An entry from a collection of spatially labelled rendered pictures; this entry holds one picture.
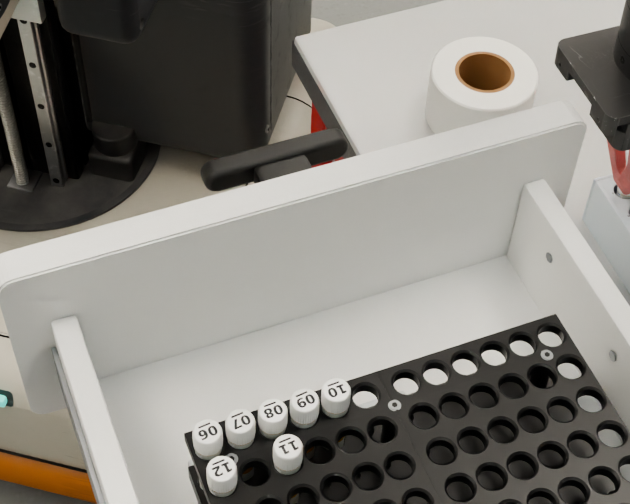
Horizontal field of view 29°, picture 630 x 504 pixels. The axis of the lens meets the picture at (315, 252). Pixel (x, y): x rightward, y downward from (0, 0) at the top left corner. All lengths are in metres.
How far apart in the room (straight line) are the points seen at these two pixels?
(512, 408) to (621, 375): 0.07
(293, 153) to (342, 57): 0.28
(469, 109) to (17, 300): 0.35
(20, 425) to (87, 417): 0.82
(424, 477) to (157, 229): 0.16
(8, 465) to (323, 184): 0.93
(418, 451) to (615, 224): 0.28
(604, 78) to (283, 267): 0.20
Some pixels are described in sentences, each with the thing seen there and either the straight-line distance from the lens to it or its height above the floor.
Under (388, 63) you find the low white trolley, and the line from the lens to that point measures 0.87.
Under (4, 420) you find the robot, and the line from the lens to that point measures 1.36.
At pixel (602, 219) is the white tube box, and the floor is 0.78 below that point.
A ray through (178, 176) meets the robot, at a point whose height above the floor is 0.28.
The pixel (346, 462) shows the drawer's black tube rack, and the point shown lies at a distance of 0.52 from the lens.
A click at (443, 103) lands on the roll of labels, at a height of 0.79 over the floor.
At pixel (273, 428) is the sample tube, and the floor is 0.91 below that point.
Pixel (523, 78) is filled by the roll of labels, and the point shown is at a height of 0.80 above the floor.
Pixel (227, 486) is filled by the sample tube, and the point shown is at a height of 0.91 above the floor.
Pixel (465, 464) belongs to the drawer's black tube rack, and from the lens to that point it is 0.52.
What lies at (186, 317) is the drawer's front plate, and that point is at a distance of 0.60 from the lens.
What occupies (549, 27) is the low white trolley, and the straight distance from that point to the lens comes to 0.92.
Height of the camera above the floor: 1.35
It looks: 52 degrees down
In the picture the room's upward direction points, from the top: 3 degrees clockwise
